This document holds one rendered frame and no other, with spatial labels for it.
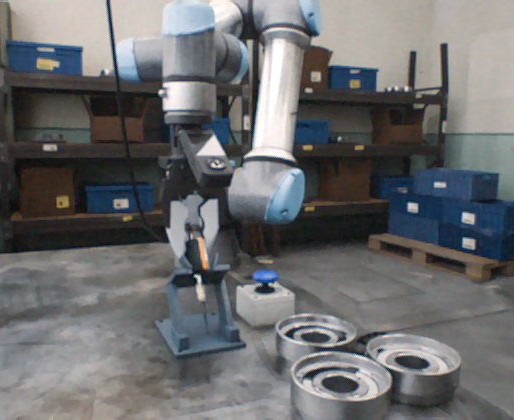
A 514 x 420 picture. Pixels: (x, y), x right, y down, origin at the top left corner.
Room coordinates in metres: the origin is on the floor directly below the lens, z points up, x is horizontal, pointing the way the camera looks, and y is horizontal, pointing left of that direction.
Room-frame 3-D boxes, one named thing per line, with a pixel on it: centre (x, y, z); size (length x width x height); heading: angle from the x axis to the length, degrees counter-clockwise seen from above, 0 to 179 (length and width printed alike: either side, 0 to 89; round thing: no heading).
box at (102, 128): (4.02, 1.14, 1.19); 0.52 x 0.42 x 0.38; 113
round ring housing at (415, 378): (0.55, -0.19, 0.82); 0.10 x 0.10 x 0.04
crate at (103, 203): (4.04, 1.13, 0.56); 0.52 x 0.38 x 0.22; 110
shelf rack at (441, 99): (4.92, -0.94, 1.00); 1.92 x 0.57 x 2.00; 113
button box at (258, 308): (0.77, -0.02, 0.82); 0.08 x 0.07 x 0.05; 23
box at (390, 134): (5.12, -1.45, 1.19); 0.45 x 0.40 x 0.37; 108
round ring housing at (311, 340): (0.62, -0.08, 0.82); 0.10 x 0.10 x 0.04
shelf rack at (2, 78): (4.08, 1.04, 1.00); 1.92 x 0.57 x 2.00; 113
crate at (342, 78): (4.88, -0.85, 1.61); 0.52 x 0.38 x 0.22; 116
